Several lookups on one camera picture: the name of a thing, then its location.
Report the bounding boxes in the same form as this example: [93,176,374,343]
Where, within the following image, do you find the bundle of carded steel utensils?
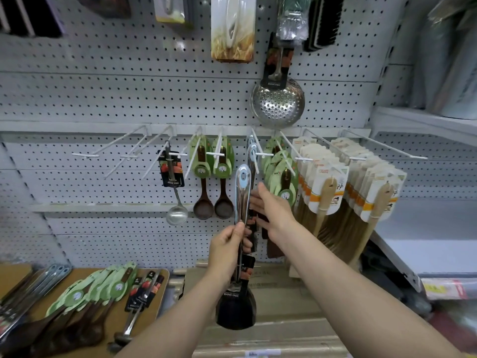
[0,264,74,340]
[106,270,165,355]

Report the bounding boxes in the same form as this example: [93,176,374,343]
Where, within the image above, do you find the slim grey cup pack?
[409,18,448,110]

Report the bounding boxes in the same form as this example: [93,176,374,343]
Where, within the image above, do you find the wooden spatulas bunch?
[320,137,407,271]
[289,137,350,278]

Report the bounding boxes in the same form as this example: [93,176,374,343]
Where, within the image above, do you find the person's right hand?
[248,182,297,245]

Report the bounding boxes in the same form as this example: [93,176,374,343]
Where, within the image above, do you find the flat cardboard box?
[182,263,336,347]

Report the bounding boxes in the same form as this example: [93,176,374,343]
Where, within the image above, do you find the black brush white handle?
[304,0,345,53]

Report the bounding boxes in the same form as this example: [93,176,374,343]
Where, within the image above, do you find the person's left forearm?
[115,271,232,358]

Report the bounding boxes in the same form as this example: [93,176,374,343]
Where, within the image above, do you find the row of dark spoons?
[0,261,138,358]

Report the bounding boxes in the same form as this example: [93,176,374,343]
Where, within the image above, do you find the pale boxed pack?
[153,0,187,25]

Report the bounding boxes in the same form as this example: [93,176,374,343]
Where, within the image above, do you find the row of red yellow labels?
[421,278,477,301]

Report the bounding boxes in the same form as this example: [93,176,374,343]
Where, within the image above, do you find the person's right forearm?
[275,223,467,358]

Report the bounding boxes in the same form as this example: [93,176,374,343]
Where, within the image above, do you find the small steel ladle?
[158,141,189,226]

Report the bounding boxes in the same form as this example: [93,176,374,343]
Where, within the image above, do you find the assorted packaged goods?
[428,301,477,355]

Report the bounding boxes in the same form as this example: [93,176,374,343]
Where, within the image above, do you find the black flat brush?
[24,0,64,38]
[5,0,29,36]

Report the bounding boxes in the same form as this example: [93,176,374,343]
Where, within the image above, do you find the dark hanging pack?
[74,0,132,19]

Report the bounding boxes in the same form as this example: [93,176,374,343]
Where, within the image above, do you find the clear pack green insert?
[275,0,310,43]

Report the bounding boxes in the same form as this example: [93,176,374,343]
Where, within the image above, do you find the white knife in package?
[210,0,257,64]

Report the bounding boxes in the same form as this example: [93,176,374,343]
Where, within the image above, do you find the large steel skimmer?
[249,37,306,129]

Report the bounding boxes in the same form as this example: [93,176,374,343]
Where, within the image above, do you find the grey store shelf unit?
[367,0,477,358]

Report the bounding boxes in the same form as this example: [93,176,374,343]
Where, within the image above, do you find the person's left hand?
[207,221,254,284]

